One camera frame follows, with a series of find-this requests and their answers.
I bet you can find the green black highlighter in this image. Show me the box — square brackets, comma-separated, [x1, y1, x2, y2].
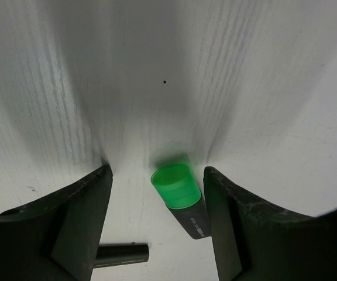
[150, 153, 211, 240]

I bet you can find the blue black highlighter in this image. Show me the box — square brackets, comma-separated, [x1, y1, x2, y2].
[94, 244, 149, 269]

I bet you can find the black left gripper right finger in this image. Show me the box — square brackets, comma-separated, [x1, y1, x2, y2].
[203, 167, 337, 280]

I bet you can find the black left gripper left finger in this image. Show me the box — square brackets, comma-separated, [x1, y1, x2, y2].
[0, 165, 112, 280]

